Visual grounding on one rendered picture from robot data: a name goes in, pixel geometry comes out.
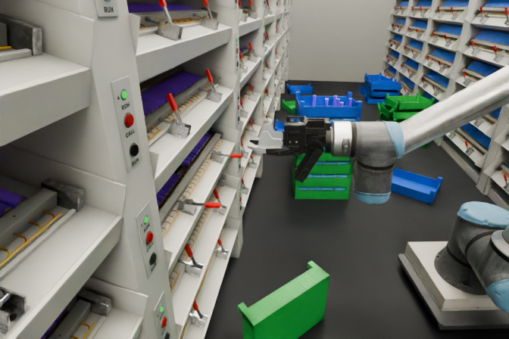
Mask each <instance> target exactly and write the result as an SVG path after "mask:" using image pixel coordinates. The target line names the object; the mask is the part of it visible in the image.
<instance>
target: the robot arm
mask: <svg viewBox="0 0 509 339"><path fill-rule="evenodd" d="M508 103H509V65H507V66H506V67H503V68H501V69H500V70H498V71H496V72H494V73H492V74H491V75H489V76H487V77H485V78H483V79H481V80H480V81H478V82H475V83H474V84H472V85H470V86H468V87H466V88H465V89H462V90H460V91H459V92H457V93H455V94H453V95H451V96H449V97H447V98H446V99H444V100H442V101H440V102H438V103H436V104H434V105H433V106H431V107H428V108H427V109H425V110H423V111H421V112H419V113H418V114H415V115H414V116H412V117H410V118H408V119H406V120H404V121H403V122H401V123H396V122H386V121H384V120H383V121H382V122H350V121H333V122H332V127H331V125H330V121H329V118H306V116H303V117H286V123H284V131H283V133H282V132H277V131H275V130H274V129H273V127H272V126H271V124H269V123H266V124H264V127H263V130H262V132H261V134H260V138H253V139H250V142H251V143H253V145H247V147H248V148H249V149H251V150H253V151H257V152H259V153H262V154H269V155H275V156H289V155H301V154H305V156H304V157H303V159H302V160H301V162H300V164H299V165H297V167H296V168H295V171H294V175H295V179H296V180H298V181H300V182H303V181H304V180H305V179H306V178H307V177H308V174H309V172H310V171H311V169H312V168H313V167H314V165H315V163H316V162H317V161H318V159H319V158H320V156H321V154H322V153H323V146H325V153H332V156H333V157H349V159H350V161H351V165H352V170H353V174H354V196H355V197H356V198H357V199H358V200H359V201H361V202H364V203H366V204H383V203H385V202H386V201H387V200H388V199H389V195H390V194H391V185H392V175H393V169H394V163H395V159H396V158H397V159H399V158H401V157H402V156H403V155H404V154H406V153H408V152H410V151H412V150H414V149H416V148H418V147H420V146H422V145H425V144H427V143H429V142H431V141H433V140H435V139H437V138H439V137H441V136H443V135H445V134H447V133H449V132H451V131H453V130H455V129H457V128H459V127H461V126H463V125H465V124H467V123H469V122H471V121H473V120H476V119H478V118H480V117H482V116H484V115H486V114H488V113H490V112H492V111H494V110H496V109H498V108H500V107H502V106H504V105H506V104H508ZM291 118H301V122H300V121H296V123H293V120H291ZM283 144H284V146H282V145H283ZM434 266H435V269H436V271H437V273H438V274H439V275H440V276H441V277H442V278H443V279H444V280H445V281H446V282H447V283H449V284H450V285H451V286H453V287H455V288H457V289H459V290H461V291H464V292H467V293H469V294H475V295H486V294H487V295H488V296H489V297H490V298H491V300H492V302H493V303H494V304H495V305H496V306H497V307H498V308H499V309H501V310H503V311H505V312H506V313H509V212H508V211H507V210H505V209H503V208H501V207H498V206H495V205H493V204H487V203H483V202H476V201H473V202H467V203H465V204H463V205H462V206H461V208H460V210H459V211H458V212H457V217H456V220H455V222H454V225H453V228H452V230H451V234H450V237H449V239H448V243H447V245H446V246H445V247H444V248H442V249H441V250H440V251H439V252H438V253H437V254H436V258H435V260H434Z"/></svg>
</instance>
